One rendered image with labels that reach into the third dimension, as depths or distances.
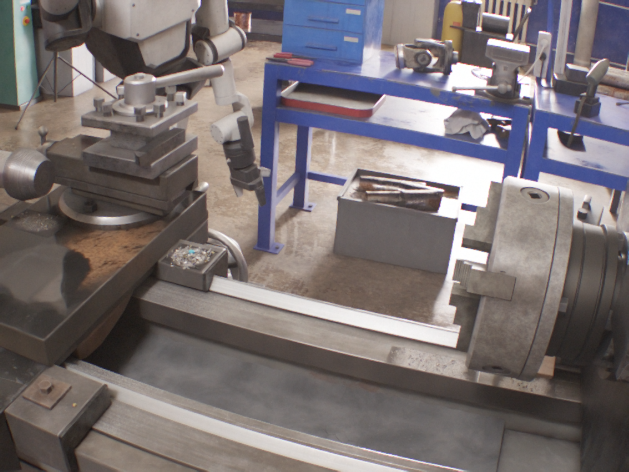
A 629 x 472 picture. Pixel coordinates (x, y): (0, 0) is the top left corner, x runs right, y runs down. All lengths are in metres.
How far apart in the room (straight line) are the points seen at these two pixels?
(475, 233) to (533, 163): 1.78
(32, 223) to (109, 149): 0.22
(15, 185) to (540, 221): 0.78
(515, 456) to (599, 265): 0.46
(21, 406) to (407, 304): 2.05
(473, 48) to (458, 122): 3.67
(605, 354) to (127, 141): 0.89
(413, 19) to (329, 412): 6.64
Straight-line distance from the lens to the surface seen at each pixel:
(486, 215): 0.89
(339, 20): 2.81
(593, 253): 0.80
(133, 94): 1.23
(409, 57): 2.75
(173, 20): 1.61
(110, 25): 1.55
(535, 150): 2.62
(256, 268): 2.92
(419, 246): 2.97
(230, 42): 1.82
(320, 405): 1.16
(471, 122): 2.68
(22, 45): 5.29
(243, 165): 1.97
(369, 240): 2.99
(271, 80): 2.76
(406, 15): 7.57
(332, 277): 2.89
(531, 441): 1.19
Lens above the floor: 1.51
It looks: 28 degrees down
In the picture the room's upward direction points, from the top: 4 degrees clockwise
